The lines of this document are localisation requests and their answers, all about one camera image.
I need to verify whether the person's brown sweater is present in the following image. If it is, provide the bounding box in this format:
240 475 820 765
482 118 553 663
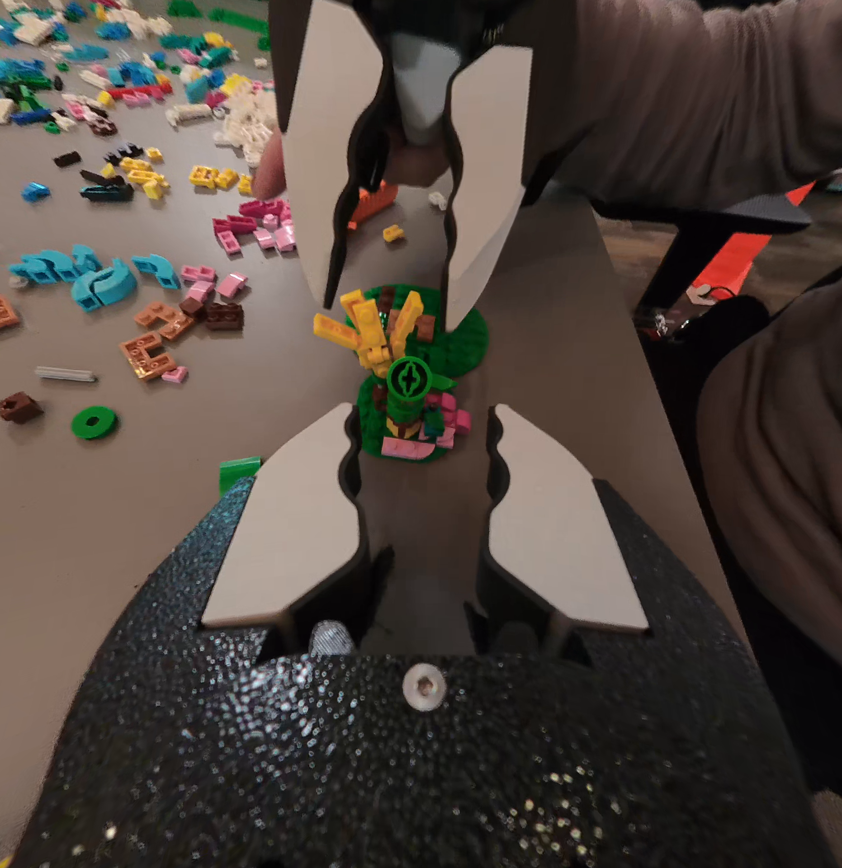
695 271 842 672

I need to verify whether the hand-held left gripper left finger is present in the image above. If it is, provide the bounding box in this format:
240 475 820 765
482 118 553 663
201 402 372 629

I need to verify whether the person's right hand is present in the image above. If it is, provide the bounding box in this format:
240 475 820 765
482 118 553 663
251 129 457 202

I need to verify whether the yellow brick flower assembly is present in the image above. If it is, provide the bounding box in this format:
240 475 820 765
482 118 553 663
312 288 425 379

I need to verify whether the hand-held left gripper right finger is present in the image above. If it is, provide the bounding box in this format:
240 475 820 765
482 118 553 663
475 403 651 636

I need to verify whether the pile of white bricks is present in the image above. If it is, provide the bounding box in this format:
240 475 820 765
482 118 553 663
214 88 281 167

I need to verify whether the black chair armrest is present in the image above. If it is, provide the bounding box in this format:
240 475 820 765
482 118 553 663
591 193 813 320

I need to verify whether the yellow brick cluster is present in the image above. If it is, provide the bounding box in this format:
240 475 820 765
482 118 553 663
101 146 171 199

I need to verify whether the teal arch brick cluster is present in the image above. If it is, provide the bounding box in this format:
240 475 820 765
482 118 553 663
9 245 103 286

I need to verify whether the green round brick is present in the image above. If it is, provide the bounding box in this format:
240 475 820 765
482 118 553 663
70 405 120 440

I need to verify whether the black brick piece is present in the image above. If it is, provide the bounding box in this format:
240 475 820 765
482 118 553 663
80 170 135 203

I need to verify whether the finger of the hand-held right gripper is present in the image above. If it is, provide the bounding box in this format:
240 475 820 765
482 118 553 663
443 44 535 335
283 0 386 311

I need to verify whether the green curved brick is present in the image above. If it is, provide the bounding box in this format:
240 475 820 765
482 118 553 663
219 456 262 496

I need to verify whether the green brick plant model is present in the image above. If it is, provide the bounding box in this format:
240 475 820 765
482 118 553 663
356 283 491 465

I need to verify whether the cluster of pink bricks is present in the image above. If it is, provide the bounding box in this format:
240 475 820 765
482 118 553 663
213 198 298 255

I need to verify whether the small teal arch brick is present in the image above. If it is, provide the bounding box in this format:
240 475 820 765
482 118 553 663
131 253 182 290

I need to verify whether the pile of mixed bricks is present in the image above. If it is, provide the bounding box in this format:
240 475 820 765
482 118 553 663
0 0 273 137

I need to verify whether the tan angled brick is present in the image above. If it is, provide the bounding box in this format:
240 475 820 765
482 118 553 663
119 332 179 382
132 300 197 341

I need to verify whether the grey desk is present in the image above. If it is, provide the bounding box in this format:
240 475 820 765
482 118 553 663
0 0 747 868

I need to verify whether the person's right forearm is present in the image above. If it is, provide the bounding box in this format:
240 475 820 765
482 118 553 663
530 0 842 212

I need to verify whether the orange curved brick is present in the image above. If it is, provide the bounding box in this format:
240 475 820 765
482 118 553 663
346 183 399 231

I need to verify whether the large teal arch brick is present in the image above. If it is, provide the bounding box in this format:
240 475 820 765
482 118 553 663
71 259 138 313

